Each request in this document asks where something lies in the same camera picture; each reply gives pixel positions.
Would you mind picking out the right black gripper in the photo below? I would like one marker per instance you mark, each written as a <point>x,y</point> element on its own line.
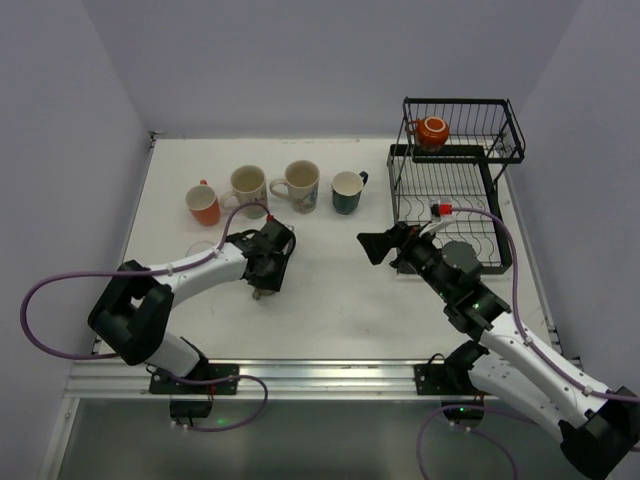
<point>400,245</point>

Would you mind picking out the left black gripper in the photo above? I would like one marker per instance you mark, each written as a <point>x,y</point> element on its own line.
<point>267,279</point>

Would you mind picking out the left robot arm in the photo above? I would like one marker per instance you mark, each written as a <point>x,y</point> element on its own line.
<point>132,314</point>

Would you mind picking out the tall floral white mug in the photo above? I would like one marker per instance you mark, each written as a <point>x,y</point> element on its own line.
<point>299,186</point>

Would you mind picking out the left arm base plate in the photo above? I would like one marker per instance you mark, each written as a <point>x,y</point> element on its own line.
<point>206,379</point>

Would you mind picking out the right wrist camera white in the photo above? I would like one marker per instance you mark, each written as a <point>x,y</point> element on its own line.
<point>442,215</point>

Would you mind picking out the aluminium mounting rail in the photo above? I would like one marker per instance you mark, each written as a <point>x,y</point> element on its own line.
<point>285,380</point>

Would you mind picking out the dark teal mug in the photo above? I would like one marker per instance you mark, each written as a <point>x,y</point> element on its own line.
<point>347,188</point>

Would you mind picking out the cream floral mug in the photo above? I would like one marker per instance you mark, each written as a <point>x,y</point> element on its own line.
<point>248,185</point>

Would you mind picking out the beige mug shelf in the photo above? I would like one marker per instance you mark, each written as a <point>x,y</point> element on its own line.
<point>258,294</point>

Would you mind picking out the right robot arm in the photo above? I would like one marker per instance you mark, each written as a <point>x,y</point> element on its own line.
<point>595,426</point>

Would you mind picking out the orange round mug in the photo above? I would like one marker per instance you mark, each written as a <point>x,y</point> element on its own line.
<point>429,133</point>

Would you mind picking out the salmon orange mug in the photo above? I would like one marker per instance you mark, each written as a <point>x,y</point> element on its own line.
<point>203,204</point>

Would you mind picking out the black wire dish rack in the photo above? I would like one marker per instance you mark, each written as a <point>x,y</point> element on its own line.
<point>484,139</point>

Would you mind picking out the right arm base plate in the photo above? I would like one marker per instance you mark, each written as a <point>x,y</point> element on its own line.
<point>442,376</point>

